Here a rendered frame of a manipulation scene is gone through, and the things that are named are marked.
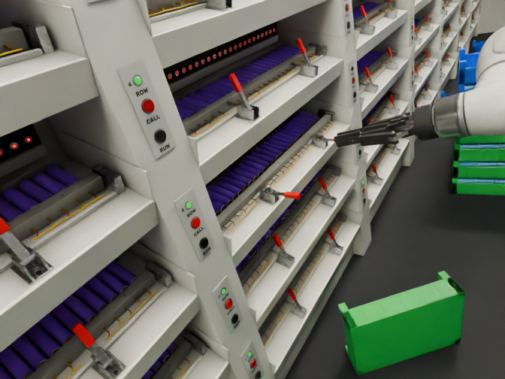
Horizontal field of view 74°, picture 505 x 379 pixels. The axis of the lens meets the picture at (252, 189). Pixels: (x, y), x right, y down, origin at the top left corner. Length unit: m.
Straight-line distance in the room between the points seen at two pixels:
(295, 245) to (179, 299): 0.41
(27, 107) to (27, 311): 0.22
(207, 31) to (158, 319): 0.46
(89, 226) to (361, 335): 0.70
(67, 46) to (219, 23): 0.24
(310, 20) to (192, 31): 0.54
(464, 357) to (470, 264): 0.36
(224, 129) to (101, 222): 0.28
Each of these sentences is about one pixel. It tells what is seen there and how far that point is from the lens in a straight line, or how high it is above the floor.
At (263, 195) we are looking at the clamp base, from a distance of 0.74.
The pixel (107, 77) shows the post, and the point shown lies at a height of 0.90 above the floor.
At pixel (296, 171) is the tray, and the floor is 0.54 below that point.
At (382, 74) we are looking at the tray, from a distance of 1.49.
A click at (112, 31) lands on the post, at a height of 0.94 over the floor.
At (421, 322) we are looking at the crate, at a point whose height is 0.14.
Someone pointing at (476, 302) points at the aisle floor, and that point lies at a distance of 1.26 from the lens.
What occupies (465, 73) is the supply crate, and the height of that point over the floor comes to 0.52.
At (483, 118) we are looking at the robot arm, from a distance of 0.77.
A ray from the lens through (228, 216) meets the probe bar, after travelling 0.68.
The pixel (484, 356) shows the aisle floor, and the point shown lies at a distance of 1.15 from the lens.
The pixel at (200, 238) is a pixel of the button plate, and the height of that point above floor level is 0.63.
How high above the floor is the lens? 0.94
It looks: 29 degrees down
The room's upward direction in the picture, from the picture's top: 16 degrees counter-clockwise
